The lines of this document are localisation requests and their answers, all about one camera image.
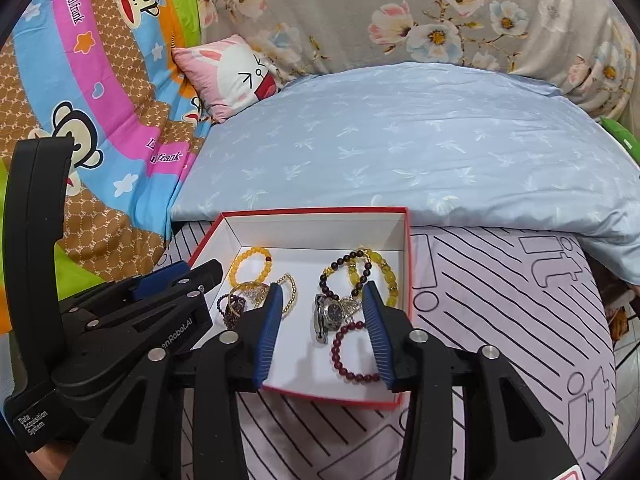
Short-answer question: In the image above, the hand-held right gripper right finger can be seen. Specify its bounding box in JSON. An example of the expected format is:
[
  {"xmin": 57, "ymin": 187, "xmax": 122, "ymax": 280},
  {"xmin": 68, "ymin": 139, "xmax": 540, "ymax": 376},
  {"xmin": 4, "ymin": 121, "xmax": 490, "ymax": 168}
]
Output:
[{"xmin": 361, "ymin": 281, "xmax": 583, "ymax": 480}]

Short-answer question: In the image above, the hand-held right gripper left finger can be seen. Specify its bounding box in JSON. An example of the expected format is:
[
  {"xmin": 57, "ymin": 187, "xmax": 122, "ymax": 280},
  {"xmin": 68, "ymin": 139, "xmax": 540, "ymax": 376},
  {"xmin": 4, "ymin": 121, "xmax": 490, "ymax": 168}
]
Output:
[{"xmin": 60, "ymin": 282, "xmax": 285, "ymax": 480}]

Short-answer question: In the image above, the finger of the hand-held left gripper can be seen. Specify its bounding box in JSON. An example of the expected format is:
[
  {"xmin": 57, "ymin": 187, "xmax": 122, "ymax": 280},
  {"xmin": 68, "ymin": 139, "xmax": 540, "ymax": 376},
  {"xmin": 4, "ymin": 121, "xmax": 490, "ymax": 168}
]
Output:
[
  {"xmin": 62, "ymin": 261, "xmax": 190, "ymax": 313},
  {"xmin": 75, "ymin": 259, "xmax": 224, "ymax": 333}
]

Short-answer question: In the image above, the gold bangle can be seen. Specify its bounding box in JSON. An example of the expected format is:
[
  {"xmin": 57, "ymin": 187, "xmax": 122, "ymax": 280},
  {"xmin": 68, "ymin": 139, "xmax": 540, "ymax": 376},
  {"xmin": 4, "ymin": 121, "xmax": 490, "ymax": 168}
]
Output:
[{"xmin": 227, "ymin": 282, "xmax": 271, "ymax": 317}]

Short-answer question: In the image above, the long garnet bead strand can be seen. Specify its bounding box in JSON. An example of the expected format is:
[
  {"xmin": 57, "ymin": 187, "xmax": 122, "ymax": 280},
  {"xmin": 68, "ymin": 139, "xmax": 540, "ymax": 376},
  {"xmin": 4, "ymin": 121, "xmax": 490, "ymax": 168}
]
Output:
[{"xmin": 216, "ymin": 292, "xmax": 248, "ymax": 326}]

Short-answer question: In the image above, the small silver chain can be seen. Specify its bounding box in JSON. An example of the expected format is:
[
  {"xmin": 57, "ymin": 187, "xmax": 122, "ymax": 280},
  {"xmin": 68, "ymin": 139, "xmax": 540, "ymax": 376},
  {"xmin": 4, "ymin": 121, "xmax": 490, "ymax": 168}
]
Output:
[{"xmin": 342, "ymin": 297, "xmax": 368, "ymax": 323}]

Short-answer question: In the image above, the dark red bead bracelet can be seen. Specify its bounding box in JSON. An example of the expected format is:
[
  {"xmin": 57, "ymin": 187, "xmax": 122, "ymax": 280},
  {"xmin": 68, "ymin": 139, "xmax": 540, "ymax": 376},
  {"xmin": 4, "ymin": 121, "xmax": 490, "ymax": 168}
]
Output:
[{"xmin": 329, "ymin": 321, "xmax": 383, "ymax": 385}]

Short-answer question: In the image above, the silver wristwatch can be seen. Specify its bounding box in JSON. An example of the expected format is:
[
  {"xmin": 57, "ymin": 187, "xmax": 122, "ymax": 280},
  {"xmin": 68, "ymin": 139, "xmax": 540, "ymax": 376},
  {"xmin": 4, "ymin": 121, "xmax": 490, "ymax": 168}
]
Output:
[{"xmin": 314, "ymin": 292, "xmax": 351, "ymax": 345}]

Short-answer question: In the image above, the dark and gold bead bracelet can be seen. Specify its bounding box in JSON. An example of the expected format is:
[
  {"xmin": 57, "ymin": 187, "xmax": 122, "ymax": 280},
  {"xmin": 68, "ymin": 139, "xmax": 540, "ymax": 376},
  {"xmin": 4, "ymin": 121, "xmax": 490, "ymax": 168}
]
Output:
[{"xmin": 320, "ymin": 249, "xmax": 373, "ymax": 306}]

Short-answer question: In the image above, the red cardboard box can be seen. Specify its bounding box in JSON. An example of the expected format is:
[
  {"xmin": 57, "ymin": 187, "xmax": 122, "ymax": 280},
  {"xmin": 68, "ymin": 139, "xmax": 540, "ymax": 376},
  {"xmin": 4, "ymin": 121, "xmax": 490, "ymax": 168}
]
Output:
[{"xmin": 187, "ymin": 206, "xmax": 413, "ymax": 407}]

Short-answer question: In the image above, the person's left forearm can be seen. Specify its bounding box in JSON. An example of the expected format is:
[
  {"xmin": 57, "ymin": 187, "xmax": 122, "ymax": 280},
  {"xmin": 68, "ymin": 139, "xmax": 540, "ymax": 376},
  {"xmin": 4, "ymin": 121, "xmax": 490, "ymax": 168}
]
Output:
[{"xmin": 35, "ymin": 442, "xmax": 76, "ymax": 480}]

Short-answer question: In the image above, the light blue pillow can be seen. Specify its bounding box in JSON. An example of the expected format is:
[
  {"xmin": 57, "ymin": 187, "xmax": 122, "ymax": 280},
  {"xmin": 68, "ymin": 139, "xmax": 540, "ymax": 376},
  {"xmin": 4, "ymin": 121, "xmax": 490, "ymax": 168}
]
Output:
[{"xmin": 170, "ymin": 61, "xmax": 640, "ymax": 283}]

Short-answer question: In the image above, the pink rabbit pillow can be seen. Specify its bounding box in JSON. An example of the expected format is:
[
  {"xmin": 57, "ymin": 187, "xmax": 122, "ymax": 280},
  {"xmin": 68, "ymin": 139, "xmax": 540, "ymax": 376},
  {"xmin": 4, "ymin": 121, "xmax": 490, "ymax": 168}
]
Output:
[{"xmin": 171, "ymin": 34, "xmax": 282, "ymax": 123}]

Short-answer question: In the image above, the cartoon printed blanket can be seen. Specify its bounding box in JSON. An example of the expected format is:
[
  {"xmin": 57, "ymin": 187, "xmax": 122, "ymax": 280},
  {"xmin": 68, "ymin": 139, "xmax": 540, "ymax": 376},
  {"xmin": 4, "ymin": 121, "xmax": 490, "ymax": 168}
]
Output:
[{"xmin": 0, "ymin": 0, "xmax": 216, "ymax": 341}]

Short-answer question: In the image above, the green plastic object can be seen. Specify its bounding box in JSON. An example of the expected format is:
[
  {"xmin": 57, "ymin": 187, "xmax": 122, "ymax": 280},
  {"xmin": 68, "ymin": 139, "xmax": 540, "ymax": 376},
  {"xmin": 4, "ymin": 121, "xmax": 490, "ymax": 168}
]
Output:
[{"xmin": 600, "ymin": 116, "xmax": 640, "ymax": 166}]

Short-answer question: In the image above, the small yellow bead bracelet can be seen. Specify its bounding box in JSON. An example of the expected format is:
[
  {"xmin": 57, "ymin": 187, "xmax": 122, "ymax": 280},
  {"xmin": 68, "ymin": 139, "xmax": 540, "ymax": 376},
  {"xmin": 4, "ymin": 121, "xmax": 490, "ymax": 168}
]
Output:
[{"xmin": 229, "ymin": 247, "xmax": 275, "ymax": 286}]

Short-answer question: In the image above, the large yellow bead bracelet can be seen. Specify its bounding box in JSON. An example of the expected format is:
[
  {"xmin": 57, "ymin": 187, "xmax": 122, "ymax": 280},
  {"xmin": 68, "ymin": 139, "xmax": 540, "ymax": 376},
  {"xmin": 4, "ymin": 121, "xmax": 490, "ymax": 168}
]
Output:
[{"xmin": 347, "ymin": 247, "xmax": 400, "ymax": 308}]

